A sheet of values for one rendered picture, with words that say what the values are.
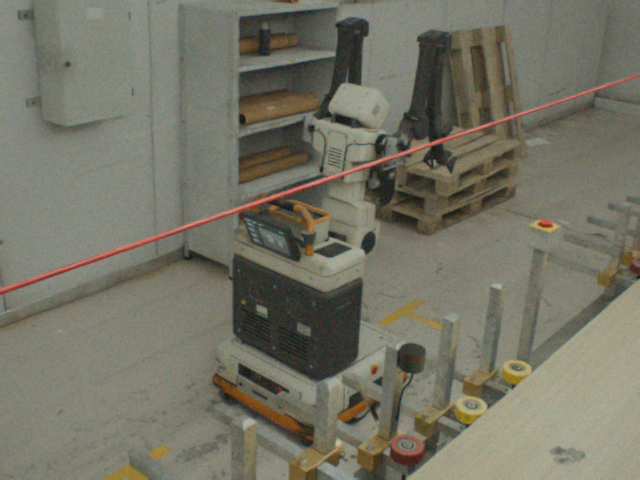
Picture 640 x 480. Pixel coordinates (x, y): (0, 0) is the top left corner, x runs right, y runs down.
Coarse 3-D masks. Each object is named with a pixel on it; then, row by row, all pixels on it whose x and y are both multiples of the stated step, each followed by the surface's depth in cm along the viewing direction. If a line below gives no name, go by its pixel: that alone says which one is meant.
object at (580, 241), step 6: (564, 234) 339; (570, 234) 339; (564, 240) 339; (570, 240) 337; (576, 240) 336; (582, 240) 334; (588, 240) 334; (582, 246) 334; (588, 246) 333; (594, 246) 331; (600, 246) 329; (606, 246) 328; (600, 252) 330; (606, 252) 328; (624, 252) 324
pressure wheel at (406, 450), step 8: (392, 440) 190; (400, 440) 191; (408, 440) 191; (416, 440) 190; (392, 448) 188; (400, 448) 187; (408, 448) 188; (416, 448) 188; (392, 456) 188; (400, 456) 186; (408, 456) 185; (416, 456) 186; (400, 464) 187; (408, 464) 186
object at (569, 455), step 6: (552, 450) 189; (558, 450) 188; (564, 450) 188; (570, 450) 187; (576, 450) 189; (582, 450) 188; (558, 456) 186; (564, 456) 185; (570, 456) 186; (576, 456) 186; (582, 456) 187; (558, 462) 185; (564, 462) 185; (570, 462) 185
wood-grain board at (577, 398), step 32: (608, 320) 253; (576, 352) 233; (608, 352) 234; (544, 384) 216; (576, 384) 217; (608, 384) 218; (512, 416) 202; (544, 416) 203; (576, 416) 203; (608, 416) 203; (448, 448) 189; (480, 448) 189; (512, 448) 190; (544, 448) 190; (576, 448) 191; (608, 448) 191
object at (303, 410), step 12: (276, 396) 214; (288, 396) 213; (288, 408) 212; (300, 408) 209; (312, 408) 209; (312, 420) 207; (336, 432) 202; (348, 432) 200; (360, 432) 200; (360, 444) 197; (384, 456) 193; (396, 468) 191; (408, 468) 189
